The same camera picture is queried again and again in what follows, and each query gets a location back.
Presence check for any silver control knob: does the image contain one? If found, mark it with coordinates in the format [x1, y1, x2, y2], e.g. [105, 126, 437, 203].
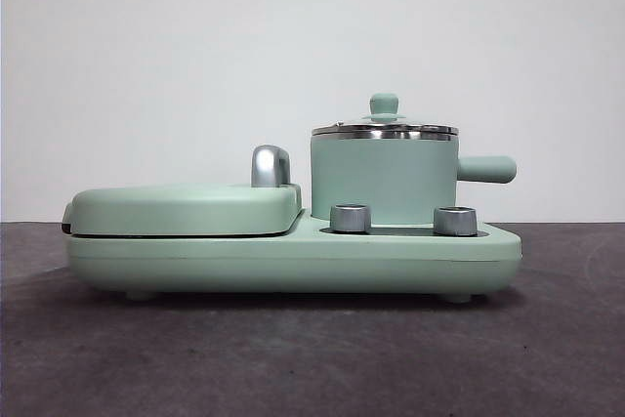
[432, 205, 479, 236]
[329, 202, 374, 233]

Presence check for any green steamer pot with handle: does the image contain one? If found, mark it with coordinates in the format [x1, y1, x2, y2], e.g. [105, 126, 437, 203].
[309, 132, 518, 224]

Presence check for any green breakfast machine base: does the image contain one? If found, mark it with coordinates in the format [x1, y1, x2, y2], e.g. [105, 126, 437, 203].
[65, 208, 523, 303]

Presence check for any green griddle lid, silver handle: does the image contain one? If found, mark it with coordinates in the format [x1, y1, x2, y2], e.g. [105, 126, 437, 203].
[62, 144, 305, 238]

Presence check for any glass pot lid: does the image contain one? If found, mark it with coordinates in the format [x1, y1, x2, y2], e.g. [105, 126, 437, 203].
[312, 91, 461, 139]

